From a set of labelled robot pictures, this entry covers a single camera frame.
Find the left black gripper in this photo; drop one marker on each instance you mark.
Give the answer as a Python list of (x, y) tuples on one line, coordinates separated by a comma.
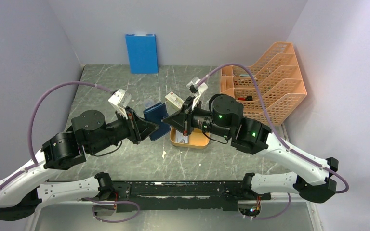
[(138, 127)]

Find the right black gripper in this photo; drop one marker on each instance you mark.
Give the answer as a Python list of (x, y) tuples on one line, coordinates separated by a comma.
[(182, 121)]

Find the blue leather card holder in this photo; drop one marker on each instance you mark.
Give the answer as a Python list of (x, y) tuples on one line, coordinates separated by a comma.
[(156, 114)]

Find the orange oval tray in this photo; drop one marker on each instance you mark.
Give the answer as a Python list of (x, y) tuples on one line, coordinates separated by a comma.
[(197, 140)]

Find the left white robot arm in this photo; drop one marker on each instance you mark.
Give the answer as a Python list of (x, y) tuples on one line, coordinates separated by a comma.
[(27, 190)]

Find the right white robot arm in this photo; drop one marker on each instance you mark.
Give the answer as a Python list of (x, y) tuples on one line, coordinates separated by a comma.
[(309, 177)]

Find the stack of grey VIP cards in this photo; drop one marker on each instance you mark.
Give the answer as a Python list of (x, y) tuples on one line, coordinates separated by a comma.
[(180, 138)]

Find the small green white box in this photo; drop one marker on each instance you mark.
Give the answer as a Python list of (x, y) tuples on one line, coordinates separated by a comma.
[(174, 100)]

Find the small clear plastic cup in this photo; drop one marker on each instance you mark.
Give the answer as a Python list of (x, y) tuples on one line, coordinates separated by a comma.
[(147, 103)]

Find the red black item in organizer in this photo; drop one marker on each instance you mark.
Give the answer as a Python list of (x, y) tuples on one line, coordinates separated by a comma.
[(248, 98)]

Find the blue rectangular box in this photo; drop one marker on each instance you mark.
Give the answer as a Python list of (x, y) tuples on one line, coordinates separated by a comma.
[(142, 53)]

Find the orange mesh file organizer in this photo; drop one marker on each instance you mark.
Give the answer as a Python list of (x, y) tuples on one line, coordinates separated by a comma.
[(277, 86)]

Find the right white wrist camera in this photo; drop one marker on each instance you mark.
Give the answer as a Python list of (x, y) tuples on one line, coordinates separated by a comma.
[(198, 87)]

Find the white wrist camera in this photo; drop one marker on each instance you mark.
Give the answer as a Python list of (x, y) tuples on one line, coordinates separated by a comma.
[(198, 87), (119, 101)]

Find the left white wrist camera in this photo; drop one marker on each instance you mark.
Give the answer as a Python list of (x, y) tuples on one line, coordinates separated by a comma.
[(119, 101)]

